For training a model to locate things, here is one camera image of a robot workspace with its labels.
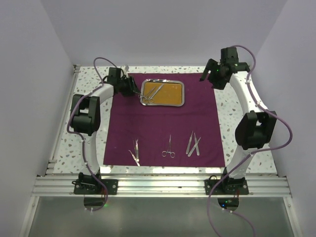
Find aluminium front rail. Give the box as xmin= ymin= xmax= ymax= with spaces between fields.
xmin=31 ymin=174 xmax=291 ymax=198

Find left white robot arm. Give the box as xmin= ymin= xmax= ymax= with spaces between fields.
xmin=67 ymin=67 xmax=140 ymax=195

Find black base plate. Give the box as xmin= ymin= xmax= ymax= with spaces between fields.
xmin=72 ymin=179 xmax=119 ymax=195
xmin=204 ymin=175 xmax=249 ymax=195

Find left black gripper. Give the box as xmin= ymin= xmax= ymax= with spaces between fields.
xmin=117 ymin=75 xmax=141 ymax=97

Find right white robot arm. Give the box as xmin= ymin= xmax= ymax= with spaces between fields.
xmin=200 ymin=46 xmax=277 ymax=195

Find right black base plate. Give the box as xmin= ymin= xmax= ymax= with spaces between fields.
xmin=204 ymin=175 xmax=249 ymax=195

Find steel scalpel handle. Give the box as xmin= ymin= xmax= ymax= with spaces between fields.
xmin=188 ymin=138 xmax=201 ymax=157
xmin=186 ymin=131 xmax=193 ymax=155
xmin=194 ymin=133 xmax=200 ymax=156

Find steel tray yellow liner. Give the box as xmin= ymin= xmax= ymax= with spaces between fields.
xmin=139 ymin=79 xmax=185 ymax=107

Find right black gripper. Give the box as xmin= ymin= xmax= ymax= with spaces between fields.
xmin=199 ymin=59 xmax=228 ymax=90

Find steel scissors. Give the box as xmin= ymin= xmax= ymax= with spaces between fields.
xmin=138 ymin=87 xmax=156 ymax=103

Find aluminium left rail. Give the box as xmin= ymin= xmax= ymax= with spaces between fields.
xmin=44 ymin=65 xmax=81 ymax=176

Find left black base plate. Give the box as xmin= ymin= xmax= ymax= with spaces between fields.
xmin=72 ymin=179 xmax=119 ymax=195

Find steel tweezers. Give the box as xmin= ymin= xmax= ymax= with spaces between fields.
xmin=133 ymin=138 xmax=138 ymax=159
xmin=128 ymin=150 xmax=140 ymax=167
xmin=136 ymin=139 xmax=139 ymax=161

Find aluminium rail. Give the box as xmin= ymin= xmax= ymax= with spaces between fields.
xmin=44 ymin=65 xmax=81 ymax=176
xmin=31 ymin=174 xmax=291 ymax=198

